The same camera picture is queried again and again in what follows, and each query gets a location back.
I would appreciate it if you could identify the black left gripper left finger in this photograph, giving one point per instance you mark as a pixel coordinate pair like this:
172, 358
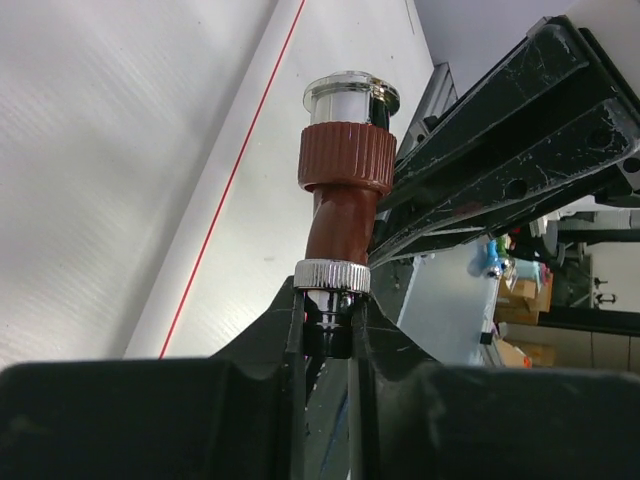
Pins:
238, 414

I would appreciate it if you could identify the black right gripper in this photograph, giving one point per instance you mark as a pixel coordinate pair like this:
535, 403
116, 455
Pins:
581, 113

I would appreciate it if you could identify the white pipe frame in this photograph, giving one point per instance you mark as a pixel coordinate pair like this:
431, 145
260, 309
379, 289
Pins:
246, 224

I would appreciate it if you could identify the brown faucet chrome knob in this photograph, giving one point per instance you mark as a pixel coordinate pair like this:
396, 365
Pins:
346, 162

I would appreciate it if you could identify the aluminium frame rail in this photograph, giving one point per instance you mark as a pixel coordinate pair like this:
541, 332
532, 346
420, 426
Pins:
439, 95

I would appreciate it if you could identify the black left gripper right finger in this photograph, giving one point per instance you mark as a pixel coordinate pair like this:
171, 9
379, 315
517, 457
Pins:
411, 417

